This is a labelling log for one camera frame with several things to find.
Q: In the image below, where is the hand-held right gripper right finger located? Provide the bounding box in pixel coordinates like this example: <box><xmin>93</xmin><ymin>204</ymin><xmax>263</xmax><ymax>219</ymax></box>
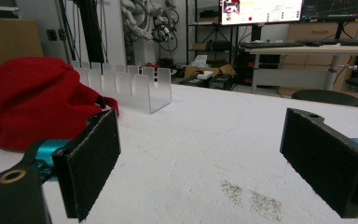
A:
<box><xmin>280</xmin><ymin>107</ymin><xmax>358</xmax><ymax>219</ymax></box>

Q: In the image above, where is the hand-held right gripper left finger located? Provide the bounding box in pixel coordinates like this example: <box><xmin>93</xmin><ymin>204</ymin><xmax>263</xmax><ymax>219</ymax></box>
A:
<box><xmin>51</xmin><ymin>108</ymin><xmax>121</xmax><ymax>223</ymax></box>

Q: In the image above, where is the black round stool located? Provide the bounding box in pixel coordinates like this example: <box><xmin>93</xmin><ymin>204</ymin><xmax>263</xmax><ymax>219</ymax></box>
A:
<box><xmin>291</xmin><ymin>89</ymin><xmax>358</xmax><ymax>107</ymax></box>

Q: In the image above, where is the red cloth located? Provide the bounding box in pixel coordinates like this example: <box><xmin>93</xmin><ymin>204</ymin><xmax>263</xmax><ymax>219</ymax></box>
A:
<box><xmin>0</xmin><ymin>56</ymin><xmax>120</xmax><ymax>152</ymax></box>

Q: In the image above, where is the clear acrylic slotted rack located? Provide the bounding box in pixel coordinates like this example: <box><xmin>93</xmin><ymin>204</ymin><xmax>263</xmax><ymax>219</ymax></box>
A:
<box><xmin>70</xmin><ymin>60</ymin><xmax>172</xmax><ymax>115</ymax></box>

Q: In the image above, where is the light wooden desk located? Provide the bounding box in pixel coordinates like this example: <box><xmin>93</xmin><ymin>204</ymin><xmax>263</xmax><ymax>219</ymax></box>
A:
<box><xmin>243</xmin><ymin>44</ymin><xmax>358</xmax><ymax>94</ymax></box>

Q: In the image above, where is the wooden drawer unit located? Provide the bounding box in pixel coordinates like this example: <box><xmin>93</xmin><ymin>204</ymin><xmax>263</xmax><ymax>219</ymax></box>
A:
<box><xmin>278</xmin><ymin>21</ymin><xmax>358</xmax><ymax>97</ymax></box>

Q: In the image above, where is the black keyboard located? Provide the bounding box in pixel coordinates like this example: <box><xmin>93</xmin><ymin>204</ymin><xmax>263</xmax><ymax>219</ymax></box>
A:
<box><xmin>240</xmin><ymin>38</ymin><xmax>358</xmax><ymax>49</ymax></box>

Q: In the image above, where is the black metal stand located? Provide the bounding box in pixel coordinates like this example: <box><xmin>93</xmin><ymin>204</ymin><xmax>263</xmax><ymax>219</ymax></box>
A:
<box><xmin>72</xmin><ymin>0</ymin><xmax>105</xmax><ymax>64</ymax></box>

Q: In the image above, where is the wooden cabinet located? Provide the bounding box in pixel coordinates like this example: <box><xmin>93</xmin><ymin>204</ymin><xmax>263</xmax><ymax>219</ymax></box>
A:
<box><xmin>0</xmin><ymin>18</ymin><xmax>45</xmax><ymax>89</ymax></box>

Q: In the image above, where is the brown cardboard box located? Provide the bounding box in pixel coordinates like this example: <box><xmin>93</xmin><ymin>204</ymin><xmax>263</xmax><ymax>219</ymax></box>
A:
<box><xmin>184</xmin><ymin>63</ymin><xmax>237</xmax><ymax>80</ymax></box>

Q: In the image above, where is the computer monitor with dark screen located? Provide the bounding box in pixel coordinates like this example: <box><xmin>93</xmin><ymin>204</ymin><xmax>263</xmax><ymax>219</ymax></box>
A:
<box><xmin>301</xmin><ymin>0</ymin><xmax>358</xmax><ymax>22</ymax></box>

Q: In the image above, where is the computer monitor with white screen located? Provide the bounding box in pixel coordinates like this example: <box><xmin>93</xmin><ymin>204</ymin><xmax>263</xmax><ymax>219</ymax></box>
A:
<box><xmin>219</xmin><ymin>0</ymin><xmax>304</xmax><ymax>26</ymax></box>

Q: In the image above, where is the black metal shelf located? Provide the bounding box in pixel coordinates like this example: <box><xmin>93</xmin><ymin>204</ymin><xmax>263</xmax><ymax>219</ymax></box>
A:
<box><xmin>185</xmin><ymin>0</ymin><xmax>241</xmax><ymax>66</ymax></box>

